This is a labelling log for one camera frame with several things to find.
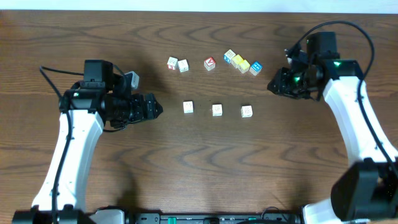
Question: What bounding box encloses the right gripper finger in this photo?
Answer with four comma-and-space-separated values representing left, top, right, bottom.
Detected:
267, 78, 276, 90
267, 81, 277, 95

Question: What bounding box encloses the green Z white block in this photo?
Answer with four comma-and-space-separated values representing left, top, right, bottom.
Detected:
183, 101, 194, 114

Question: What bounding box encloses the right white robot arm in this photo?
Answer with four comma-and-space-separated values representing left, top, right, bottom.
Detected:
267, 32, 397, 223

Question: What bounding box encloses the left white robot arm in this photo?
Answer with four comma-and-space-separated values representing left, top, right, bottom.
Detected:
12, 60, 163, 223

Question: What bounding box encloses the blue topped block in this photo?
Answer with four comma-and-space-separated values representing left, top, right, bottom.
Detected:
249, 61, 262, 76

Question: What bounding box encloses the yellow wooden block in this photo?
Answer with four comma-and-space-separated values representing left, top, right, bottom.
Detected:
238, 60, 251, 73
231, 54, 244, 68

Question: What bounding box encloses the white block red side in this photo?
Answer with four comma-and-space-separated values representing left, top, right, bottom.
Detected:
167, 57, 178, 70

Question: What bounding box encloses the white wooden block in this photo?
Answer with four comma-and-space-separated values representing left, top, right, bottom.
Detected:
177, 59, 189, 72

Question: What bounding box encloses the blue edged white block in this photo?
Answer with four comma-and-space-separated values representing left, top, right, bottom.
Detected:
223, 49, 236, 64

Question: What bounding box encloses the red letter A block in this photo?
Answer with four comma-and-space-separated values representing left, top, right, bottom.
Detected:
204, 57, 216, 71

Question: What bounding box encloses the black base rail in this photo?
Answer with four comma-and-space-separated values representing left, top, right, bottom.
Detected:
90, 207, 303, 224

